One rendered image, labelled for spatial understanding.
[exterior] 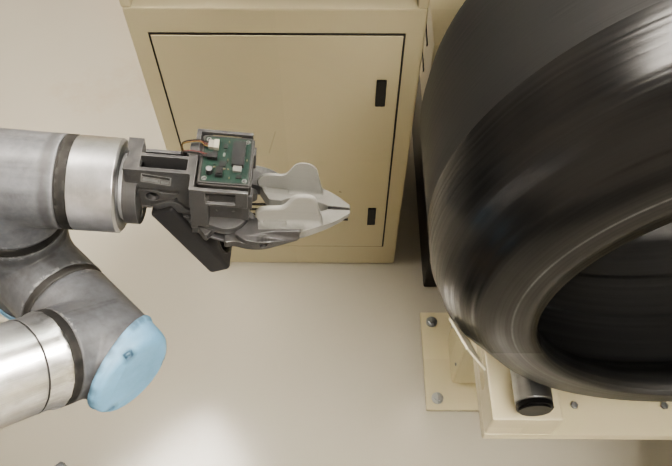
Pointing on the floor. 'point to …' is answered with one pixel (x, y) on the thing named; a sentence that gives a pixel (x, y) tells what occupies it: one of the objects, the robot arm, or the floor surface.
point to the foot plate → (442, 396)
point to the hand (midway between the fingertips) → (336, 214)
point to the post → (460, 360)
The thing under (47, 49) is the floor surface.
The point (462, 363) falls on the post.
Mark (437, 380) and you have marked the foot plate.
